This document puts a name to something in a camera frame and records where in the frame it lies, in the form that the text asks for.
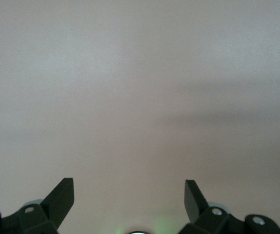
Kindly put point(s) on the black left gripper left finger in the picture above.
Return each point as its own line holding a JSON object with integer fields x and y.
{"x": 54, "y": 207}

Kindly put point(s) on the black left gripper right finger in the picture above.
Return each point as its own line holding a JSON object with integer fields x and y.
{"x": 198, "y": 207}

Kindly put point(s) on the brown table cover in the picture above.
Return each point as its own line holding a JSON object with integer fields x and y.
{"x": 139, "y": 97}

